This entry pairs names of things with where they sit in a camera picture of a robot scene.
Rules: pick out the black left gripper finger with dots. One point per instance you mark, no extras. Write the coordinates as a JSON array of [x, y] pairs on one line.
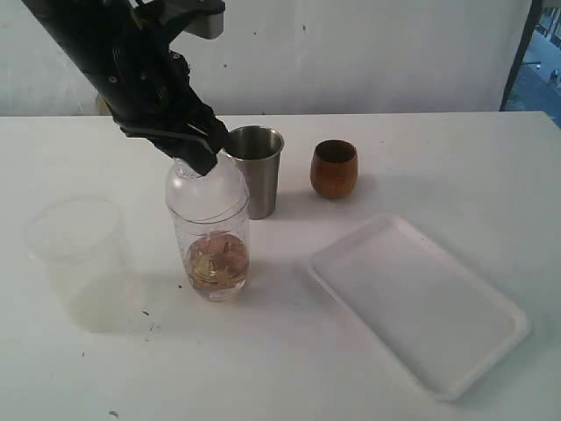
[[200, 119], [195, 150]]

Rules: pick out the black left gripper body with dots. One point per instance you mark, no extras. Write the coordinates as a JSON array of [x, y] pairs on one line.
[[154, 79]]

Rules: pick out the clear plastic shaker lid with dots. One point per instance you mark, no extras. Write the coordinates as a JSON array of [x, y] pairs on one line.
[[205, 199]]

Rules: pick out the stainless steel tumbler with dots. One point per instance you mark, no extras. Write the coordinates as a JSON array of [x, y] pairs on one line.
[[257, 152]]

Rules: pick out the clear plastic shaker cup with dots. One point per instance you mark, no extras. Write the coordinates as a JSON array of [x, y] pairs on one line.
[[188, 232]]

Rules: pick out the small brown wooden cup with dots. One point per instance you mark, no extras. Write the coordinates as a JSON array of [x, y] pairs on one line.
[[334, 169]]

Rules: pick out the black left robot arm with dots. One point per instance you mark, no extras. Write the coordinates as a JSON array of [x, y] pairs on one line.
[[66, 22]]

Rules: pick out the translucent white plastic container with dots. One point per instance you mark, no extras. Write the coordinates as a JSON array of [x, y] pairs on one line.
[[81, 243]]

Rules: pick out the white rectangular plastic tray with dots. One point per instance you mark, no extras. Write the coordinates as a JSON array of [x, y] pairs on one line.
[[441, 324]]

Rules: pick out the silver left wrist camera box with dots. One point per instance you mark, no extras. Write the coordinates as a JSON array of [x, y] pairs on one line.
[[206, 27]]

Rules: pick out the dark metal frame post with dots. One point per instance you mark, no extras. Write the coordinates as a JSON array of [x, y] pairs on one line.
[[535, 12]]

